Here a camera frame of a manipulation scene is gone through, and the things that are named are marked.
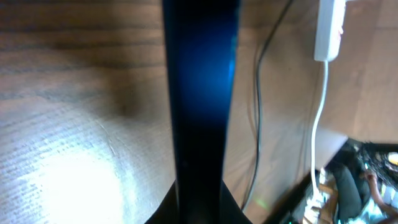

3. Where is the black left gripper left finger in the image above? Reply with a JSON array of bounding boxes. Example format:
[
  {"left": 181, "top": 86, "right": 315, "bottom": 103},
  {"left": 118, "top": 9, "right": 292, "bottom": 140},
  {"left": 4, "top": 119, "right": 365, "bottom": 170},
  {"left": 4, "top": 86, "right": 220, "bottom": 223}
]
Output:
[{"left": 145, "top": 182, "right": 178, "bottom": 224}]

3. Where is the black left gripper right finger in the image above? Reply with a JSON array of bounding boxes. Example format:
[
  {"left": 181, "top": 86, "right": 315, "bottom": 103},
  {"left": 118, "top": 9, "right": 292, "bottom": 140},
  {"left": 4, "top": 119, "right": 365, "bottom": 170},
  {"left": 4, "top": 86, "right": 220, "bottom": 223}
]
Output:
[{"left": 220, "top": 182, "right": 252, "bottom": 224}]

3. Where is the black USB charging cable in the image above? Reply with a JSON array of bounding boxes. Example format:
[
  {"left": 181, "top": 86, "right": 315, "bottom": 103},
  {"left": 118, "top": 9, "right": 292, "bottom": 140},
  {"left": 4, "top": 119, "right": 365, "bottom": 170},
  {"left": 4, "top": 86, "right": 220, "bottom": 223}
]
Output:
[{"left": 241, "top": 0, "right": 295, "bottom": 212}]

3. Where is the blue-screen Samsung smartphone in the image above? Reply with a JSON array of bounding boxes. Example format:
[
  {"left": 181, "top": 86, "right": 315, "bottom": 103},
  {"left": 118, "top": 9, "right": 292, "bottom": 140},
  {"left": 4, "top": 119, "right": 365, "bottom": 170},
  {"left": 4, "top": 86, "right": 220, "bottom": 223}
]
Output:
[{"left": 162, "top": 0, "right": 240, "bottom": 223}]

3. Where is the person in dark clothes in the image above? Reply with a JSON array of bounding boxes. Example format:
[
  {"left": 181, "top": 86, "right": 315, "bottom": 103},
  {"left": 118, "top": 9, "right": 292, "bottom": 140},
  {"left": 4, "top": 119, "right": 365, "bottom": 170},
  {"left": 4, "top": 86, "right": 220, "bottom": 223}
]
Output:
[{"left": 326, "top": 142, "right": 397, "bottom": 223}]

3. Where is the white power strip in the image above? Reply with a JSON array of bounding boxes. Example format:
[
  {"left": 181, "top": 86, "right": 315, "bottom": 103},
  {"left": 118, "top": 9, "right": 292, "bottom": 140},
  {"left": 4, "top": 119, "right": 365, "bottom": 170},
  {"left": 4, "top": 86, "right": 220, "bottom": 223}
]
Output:
[{"left": 314, "top": 0, "right": 346, "bottom": 62}]

